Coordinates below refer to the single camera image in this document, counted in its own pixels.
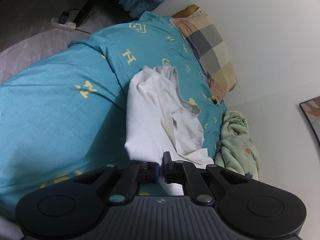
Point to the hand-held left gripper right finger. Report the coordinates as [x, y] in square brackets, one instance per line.
[167, 170]

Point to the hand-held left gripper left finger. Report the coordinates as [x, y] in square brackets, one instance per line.
[157, 173]

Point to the white t-shirt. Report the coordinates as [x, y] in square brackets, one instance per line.
[147, 120]

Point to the green fleece blanket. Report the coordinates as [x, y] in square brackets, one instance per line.
[235, 140]

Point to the teal printed bed sheet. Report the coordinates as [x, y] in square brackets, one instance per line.
[50, 105]

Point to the plaid pillow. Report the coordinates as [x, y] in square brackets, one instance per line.
[212, 47]

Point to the white power strip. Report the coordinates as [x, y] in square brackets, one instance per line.
[67, 25]

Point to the grey floor mat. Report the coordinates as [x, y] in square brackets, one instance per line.
[32, 50]

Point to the table with black legs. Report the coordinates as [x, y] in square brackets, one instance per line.
[88, 7]

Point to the black power adapter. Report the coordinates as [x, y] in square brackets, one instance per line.
[63, 17]

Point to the leaf wall picture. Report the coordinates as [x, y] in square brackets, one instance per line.
[312, 115]

